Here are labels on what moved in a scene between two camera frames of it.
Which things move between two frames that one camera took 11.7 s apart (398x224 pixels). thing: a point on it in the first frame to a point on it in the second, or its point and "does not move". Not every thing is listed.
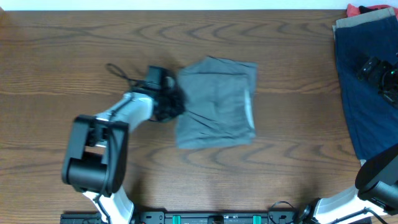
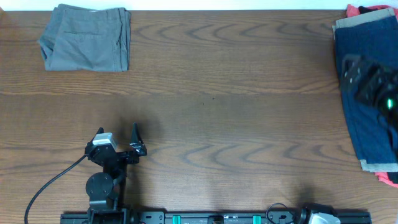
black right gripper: (384, 68) to (376, 75)
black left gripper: (181, 105) to (137, 145)
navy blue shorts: (374, 124) does not move
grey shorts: (219, 110) to (80, 39)
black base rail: (195, 217) does not move
